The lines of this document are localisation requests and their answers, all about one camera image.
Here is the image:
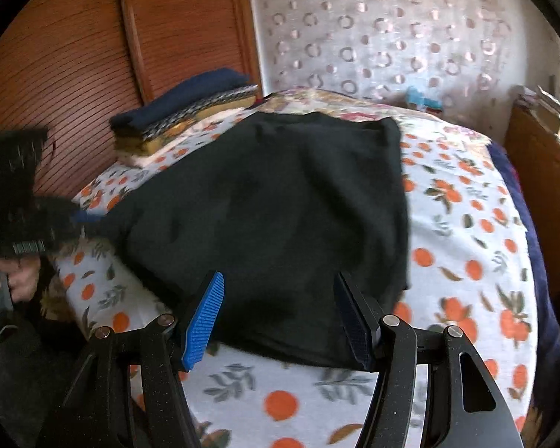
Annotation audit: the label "black Superman t-shirt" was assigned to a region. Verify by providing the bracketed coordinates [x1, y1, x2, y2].
[93, 112, 410, 369]

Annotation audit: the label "person's left hand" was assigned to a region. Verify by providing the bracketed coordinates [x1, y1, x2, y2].
[0, 256, 41, 302]

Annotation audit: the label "folded beige garments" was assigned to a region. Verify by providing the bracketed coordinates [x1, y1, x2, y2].
[114, 108, 247, 169]

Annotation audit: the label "folded navy garment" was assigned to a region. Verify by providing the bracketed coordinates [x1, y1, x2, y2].
[109, 68, 251, 138]

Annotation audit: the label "folded patterned garment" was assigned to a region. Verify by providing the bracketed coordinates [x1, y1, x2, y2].
[139, 84, 259, 141]

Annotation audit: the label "wooden slatted wardrobe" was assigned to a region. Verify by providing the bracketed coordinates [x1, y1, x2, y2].
[0, 0, 260, 197]

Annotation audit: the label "floral bedspread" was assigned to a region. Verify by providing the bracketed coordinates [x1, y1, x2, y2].
[257, 87, 492, 143]

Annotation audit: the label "blue tissue box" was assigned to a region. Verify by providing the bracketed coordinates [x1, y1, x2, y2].
[405, 87, 444, 115]

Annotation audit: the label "wooden sideboard cabinet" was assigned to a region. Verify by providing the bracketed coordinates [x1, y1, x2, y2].
[505, 106, 560, 297]

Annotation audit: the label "pile of papers and boxes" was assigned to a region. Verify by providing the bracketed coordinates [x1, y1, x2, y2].
[516, 86, 560, 143]

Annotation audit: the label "sheer curtain with circles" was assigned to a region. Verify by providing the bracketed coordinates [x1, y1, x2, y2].
[251, 0, 560, 139]

